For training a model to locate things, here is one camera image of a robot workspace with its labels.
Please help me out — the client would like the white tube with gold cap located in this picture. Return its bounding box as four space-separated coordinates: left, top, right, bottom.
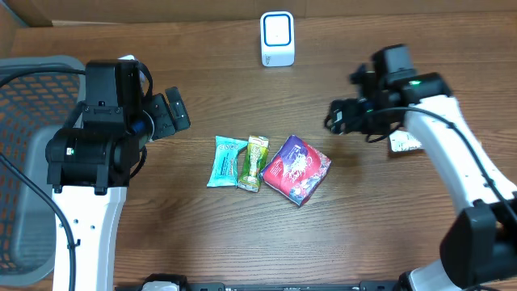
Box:
389 130 423 153

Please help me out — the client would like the red purple snack packet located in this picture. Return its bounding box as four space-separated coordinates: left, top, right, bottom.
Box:
260 135 331 207

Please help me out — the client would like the teal snack packet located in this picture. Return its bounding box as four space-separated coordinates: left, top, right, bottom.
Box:
207 136 248 188

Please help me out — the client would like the green juice pouch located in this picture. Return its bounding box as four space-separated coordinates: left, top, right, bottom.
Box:
237 136 269 192

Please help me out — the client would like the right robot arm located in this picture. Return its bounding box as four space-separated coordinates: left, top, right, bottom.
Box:
324 44 516 290

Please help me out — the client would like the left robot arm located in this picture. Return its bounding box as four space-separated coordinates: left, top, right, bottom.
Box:
45 59 191 290

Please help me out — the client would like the white barcode scanner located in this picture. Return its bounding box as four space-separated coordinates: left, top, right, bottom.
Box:
260 11 296 67

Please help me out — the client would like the grey plastic basket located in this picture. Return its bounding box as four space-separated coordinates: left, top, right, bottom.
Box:
0 55 88 288

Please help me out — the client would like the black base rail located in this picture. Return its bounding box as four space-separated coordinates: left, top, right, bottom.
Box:
115 273 399 291

